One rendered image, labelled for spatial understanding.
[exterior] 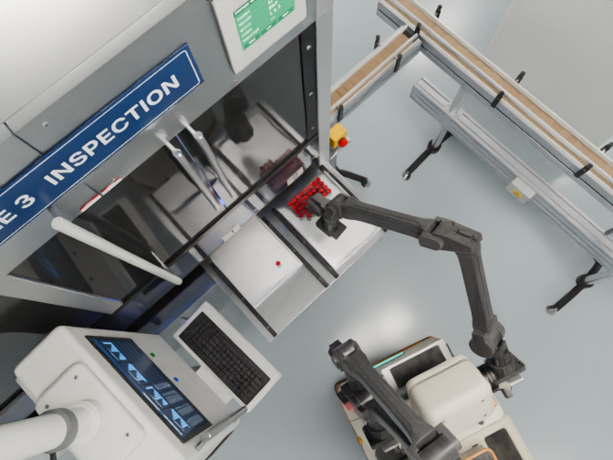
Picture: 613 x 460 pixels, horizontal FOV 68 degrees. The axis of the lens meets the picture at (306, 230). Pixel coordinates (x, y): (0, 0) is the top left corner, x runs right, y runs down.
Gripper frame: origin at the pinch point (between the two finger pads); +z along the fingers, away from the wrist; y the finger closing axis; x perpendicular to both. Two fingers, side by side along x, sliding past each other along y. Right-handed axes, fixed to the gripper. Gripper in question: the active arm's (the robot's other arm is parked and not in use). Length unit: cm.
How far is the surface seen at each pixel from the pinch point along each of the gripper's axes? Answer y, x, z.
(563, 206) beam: -72, -94, 45
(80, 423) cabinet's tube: 3, 85, -63
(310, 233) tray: 8.7, 2.4, 13.1
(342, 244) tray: -4.6, -2.4, 13.3
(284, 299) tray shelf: -0.8, 30.5, 14.6
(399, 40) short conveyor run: 34, -92, 4
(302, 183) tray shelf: 25.5, -12.3, 12.3
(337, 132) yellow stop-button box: 23.9, -34.0, -3.6
